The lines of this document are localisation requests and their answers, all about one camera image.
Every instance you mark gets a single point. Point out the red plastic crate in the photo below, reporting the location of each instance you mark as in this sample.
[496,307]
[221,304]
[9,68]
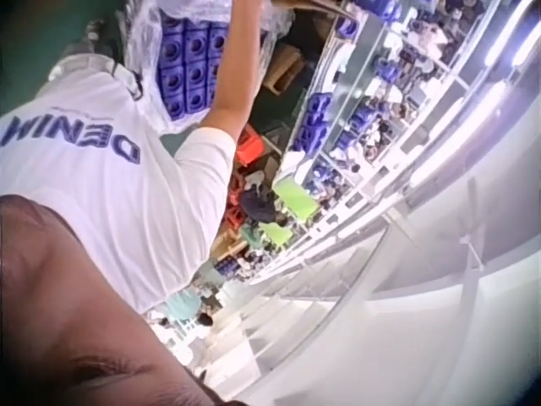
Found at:
[249,150]

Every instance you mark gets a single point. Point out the brown cardboard box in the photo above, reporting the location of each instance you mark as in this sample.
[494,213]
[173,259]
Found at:
[284,67]

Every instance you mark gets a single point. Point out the metal shelf rack with parts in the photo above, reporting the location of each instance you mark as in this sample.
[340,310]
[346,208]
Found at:
[372,105]

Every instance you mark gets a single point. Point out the stack of blue parts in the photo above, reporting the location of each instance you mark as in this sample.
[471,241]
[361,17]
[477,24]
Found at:
[186,63]

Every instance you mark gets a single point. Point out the clear plastic wrap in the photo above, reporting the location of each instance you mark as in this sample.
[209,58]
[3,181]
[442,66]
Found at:
[145,55]

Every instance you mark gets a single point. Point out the person's legs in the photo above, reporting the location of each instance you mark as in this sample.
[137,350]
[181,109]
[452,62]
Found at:
[91,55]

